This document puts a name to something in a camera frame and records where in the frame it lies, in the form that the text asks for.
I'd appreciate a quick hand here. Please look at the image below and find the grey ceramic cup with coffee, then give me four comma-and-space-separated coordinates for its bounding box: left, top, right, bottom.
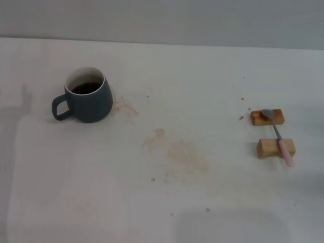
51, 66, 114, 124

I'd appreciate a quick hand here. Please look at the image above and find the pink-handled metal spoon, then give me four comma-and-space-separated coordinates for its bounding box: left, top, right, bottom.
261, 108, 295, 168

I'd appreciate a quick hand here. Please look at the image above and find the pale notched wooden rest block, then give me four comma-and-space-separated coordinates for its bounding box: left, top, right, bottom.
256, 138, 296, 160

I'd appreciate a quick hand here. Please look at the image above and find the orange-stained wooden rest block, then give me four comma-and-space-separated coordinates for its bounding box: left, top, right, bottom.
250, 108, 286, 127

